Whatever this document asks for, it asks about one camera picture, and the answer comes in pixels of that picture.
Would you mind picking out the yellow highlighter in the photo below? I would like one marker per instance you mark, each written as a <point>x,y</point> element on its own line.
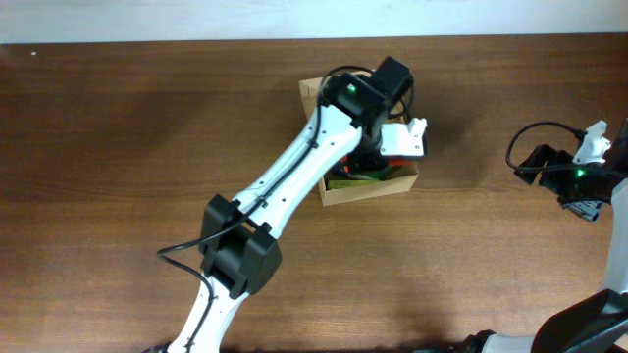
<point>333,184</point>

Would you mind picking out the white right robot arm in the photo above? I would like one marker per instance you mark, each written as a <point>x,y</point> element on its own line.
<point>594,324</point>

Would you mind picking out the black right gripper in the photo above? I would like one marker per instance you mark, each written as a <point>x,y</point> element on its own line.
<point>544,153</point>

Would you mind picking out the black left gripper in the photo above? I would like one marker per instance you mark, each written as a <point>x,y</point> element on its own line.
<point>361,160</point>

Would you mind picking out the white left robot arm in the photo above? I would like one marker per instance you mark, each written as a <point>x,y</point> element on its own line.
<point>360,126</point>

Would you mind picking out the green tape roll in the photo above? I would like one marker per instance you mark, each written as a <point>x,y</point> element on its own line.
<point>382,173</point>

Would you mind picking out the blue white marker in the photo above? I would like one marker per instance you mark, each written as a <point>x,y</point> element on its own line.
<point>343,172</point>

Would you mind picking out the cardboard box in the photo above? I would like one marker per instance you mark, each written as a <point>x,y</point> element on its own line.
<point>400,181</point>

